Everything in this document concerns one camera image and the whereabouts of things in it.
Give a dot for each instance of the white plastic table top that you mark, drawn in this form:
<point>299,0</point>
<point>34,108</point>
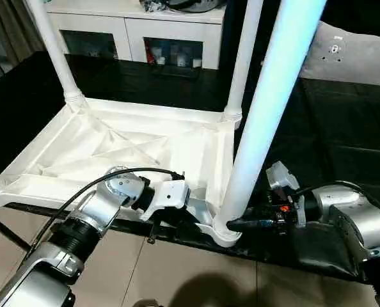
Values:
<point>129,140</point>

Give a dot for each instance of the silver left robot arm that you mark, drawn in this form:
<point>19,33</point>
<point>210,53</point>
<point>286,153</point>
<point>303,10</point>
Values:
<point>91,208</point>

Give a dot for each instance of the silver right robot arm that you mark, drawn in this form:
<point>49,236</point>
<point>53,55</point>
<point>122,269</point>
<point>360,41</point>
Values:
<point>362,217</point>

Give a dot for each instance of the black robot body part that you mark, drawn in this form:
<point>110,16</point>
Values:
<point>148,303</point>

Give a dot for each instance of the black work mat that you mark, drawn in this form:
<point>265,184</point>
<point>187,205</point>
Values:
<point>337,128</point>

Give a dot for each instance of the grey printed pillow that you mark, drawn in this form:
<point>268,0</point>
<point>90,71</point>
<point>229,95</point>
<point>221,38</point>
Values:
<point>353,57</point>

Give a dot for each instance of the white cabinet with glass doors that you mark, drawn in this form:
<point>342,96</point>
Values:
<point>129,28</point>

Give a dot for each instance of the black plastic packet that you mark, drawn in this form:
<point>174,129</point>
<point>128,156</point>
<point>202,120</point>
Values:
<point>153,5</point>

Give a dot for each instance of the black sofa with gold label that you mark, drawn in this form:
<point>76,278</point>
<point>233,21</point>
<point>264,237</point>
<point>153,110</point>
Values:
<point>353,12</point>

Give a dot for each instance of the grey window curtain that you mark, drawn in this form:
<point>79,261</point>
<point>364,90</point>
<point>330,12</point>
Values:
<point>11,32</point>

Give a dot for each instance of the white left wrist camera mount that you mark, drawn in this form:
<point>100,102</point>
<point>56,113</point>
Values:
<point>167,198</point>

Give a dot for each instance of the black metal frame bar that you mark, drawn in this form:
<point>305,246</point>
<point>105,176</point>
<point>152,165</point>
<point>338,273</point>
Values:
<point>7,230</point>

